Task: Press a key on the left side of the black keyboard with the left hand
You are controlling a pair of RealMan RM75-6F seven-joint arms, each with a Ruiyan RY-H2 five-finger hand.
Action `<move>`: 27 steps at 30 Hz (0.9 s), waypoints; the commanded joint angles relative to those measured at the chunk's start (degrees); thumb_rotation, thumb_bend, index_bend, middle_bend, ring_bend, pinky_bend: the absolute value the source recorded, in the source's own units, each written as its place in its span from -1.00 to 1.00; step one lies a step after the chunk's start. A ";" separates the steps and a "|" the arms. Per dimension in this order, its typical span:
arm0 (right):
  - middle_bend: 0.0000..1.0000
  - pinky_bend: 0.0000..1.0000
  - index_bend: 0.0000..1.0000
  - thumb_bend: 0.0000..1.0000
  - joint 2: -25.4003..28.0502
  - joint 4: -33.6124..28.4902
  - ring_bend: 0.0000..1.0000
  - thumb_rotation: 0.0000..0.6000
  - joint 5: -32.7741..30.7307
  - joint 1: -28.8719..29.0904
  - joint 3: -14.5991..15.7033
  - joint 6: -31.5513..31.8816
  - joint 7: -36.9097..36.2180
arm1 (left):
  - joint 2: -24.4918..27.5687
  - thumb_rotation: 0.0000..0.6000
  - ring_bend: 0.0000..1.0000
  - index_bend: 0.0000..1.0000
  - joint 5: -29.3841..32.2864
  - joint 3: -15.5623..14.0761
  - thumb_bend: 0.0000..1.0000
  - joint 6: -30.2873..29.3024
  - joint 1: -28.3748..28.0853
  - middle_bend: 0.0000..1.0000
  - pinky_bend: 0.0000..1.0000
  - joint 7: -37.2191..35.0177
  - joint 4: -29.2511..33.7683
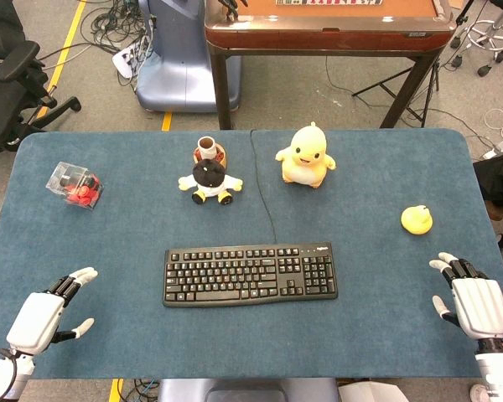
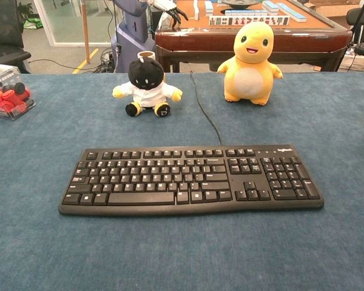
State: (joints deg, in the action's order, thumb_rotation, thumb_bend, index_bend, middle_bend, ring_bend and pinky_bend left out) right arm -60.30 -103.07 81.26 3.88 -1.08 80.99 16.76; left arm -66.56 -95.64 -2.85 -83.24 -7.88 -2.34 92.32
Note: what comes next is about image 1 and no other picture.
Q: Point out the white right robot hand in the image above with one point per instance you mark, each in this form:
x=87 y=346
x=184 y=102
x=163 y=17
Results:
x=482 y=305

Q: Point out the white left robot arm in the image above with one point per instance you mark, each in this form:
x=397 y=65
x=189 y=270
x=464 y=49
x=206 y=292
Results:
x=4 y=377

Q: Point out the black office chair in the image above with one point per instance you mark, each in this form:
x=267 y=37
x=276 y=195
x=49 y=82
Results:
x=6 y=84

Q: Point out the blue felt table mat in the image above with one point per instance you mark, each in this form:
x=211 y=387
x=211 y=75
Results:
x=151 y=234

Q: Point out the black bag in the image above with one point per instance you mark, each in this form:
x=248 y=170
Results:
x=501 y=176

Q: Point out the clear box with red pieces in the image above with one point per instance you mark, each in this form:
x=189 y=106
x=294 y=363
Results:
x=77 y=187

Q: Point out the black-headed plush doll white coat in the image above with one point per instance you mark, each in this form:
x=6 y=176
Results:
x=209 y=180

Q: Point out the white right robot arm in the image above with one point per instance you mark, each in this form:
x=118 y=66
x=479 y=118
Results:
x=496 y=368

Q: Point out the brown mahjong table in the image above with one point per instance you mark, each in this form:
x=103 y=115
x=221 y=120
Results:
x=327 y=35

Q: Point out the row of mahjong tiles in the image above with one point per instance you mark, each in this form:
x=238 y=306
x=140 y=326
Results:
x=329 y=2

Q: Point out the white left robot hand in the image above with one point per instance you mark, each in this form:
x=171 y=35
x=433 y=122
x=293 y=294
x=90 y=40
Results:
x=35 y=320

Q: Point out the black computer keyboard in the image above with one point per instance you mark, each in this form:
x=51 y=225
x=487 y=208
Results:
x=251 y=274

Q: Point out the yellow plush dinosaur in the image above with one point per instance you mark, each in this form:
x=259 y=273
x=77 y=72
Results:
x=304 y=161

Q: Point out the small yellow rubber duck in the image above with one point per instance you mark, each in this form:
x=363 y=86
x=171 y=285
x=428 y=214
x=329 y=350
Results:
x=417 y=220

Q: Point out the brown cylindrical cup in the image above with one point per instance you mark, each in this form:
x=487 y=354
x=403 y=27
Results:
x=207 y=147

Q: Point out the chrome wheeled stool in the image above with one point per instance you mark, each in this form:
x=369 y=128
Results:
x=488 y=37

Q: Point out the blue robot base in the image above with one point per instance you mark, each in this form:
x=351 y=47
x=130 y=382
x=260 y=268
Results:
x=180 y=71

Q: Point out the black-fingered background robot hand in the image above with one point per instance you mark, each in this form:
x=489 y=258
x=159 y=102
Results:
x=231 y=8

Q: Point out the white power strip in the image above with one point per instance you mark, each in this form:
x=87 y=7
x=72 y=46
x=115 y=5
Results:
x=128 y=58

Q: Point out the grey own robot base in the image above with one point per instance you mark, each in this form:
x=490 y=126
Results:
x=247 y=390

